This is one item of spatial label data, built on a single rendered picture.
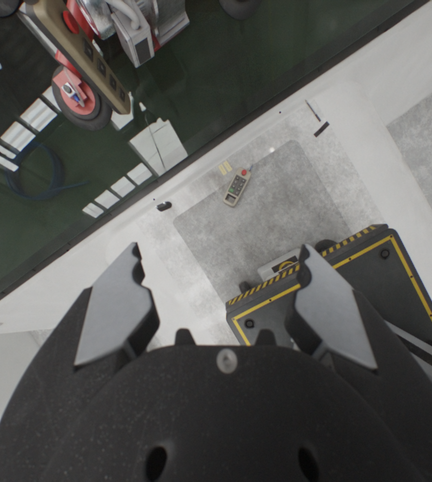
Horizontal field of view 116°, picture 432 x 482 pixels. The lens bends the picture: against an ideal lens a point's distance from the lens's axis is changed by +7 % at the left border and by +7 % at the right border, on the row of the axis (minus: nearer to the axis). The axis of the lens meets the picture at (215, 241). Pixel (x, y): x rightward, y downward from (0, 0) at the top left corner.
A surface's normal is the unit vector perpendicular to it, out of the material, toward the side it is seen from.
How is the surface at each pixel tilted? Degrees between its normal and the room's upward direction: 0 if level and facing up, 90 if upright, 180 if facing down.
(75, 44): 90
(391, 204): 5
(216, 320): 0
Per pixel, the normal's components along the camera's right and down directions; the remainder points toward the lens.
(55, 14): 1.00, 0.05
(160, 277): -0.14, 0.13
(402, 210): 0.09, -0.01
